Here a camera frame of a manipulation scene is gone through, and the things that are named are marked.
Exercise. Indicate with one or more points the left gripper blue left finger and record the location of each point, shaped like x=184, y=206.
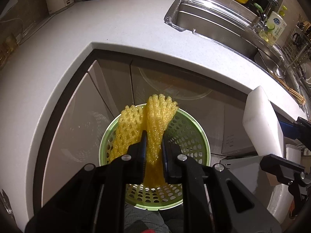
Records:
x=142, y=154

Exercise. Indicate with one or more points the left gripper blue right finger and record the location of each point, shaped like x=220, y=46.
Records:
x=165, y=156

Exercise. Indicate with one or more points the yellow foam fruit net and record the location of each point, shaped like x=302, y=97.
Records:
x=154, y=117

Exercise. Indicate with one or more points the white foam block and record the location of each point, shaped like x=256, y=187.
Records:
x=262, y=125

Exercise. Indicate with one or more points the green perforated trash basket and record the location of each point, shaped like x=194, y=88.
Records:
x=184, y=131

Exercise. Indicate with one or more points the bundle of bamboo skewers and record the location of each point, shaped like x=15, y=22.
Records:
x=297, y=96

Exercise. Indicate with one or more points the metal spoon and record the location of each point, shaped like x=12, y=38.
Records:
x=274, y=69

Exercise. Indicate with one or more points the stainless steel sink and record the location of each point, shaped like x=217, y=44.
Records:
x=209, y=19

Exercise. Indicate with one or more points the dish soap bottle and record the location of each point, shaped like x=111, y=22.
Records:
x=274, y=26

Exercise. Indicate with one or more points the chrome sink faucet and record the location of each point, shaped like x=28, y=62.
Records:
x=264, y=13

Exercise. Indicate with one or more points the wire dish rack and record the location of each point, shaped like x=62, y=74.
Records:
x=297, y=49

